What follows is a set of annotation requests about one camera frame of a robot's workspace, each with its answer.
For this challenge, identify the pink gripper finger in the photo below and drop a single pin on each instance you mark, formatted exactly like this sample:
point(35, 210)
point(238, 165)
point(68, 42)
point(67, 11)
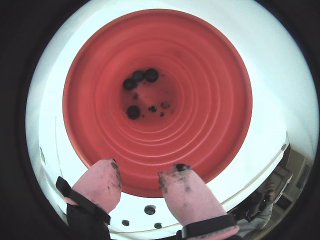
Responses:
point(190, 200)
point(97, 190)

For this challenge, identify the red collapsible cup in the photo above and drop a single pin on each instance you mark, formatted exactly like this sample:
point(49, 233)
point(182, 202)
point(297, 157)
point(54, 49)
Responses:
point(200, 100)

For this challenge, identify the white mat sheet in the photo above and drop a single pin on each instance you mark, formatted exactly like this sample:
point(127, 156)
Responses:
point(270, 75)

